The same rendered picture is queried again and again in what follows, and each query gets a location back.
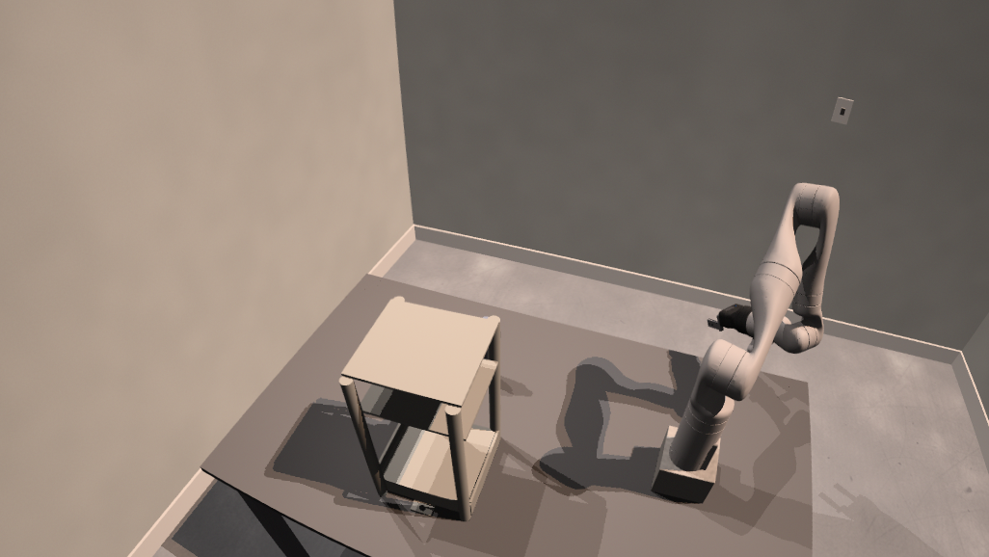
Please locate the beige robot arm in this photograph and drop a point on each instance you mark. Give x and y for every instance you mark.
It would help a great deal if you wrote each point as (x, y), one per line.
(732, 370)

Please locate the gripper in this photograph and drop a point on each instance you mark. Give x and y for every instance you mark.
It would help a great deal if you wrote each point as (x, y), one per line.
(738, 317)

